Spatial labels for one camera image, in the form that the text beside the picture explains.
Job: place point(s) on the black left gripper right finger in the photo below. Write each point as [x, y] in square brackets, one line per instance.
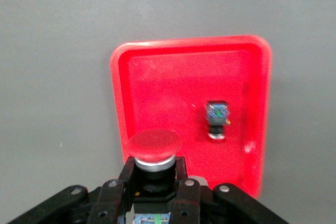
[187, 201]

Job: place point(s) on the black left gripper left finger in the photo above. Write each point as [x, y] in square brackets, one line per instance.
[110, 199]

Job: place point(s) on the red mushroom push button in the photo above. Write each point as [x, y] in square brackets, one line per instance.
[155, 142]
[216, 112]

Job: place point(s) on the red plastic tray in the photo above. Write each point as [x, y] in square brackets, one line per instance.
[162, 90]

